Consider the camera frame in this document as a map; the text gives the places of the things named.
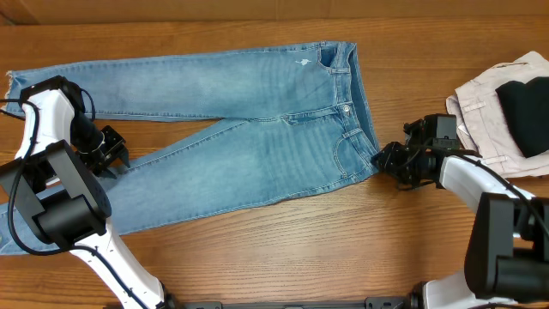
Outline folded black garment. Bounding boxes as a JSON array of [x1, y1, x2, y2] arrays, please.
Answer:
[[496, 76, 548, 158]]

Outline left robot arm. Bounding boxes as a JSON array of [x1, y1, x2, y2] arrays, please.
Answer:
[[1, 76, 179, 309]]

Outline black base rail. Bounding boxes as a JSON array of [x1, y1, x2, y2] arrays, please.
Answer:
[[180, 296, 423, 309]]

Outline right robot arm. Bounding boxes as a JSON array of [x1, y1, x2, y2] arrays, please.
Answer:
[[365, 114, 548, 308]]

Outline light blue denim jeans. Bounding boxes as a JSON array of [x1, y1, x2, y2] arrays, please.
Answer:
[[7, 41, 379, 234]]

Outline folded light grey trousers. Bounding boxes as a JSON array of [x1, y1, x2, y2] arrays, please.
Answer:
[[446, 51, 548, 178]]

